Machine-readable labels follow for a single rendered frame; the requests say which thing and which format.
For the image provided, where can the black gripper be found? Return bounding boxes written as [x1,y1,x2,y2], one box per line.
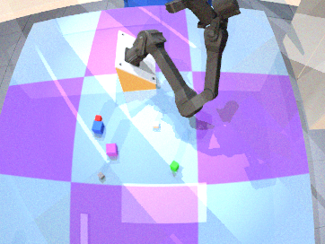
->
[188,0,208,13]

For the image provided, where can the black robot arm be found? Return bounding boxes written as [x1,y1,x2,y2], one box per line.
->
[125,0,241,118]

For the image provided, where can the blue block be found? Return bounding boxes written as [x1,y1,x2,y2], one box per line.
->
[92,120,105,134]

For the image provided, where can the red block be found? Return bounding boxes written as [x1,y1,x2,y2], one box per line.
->
[94,115,102,122]

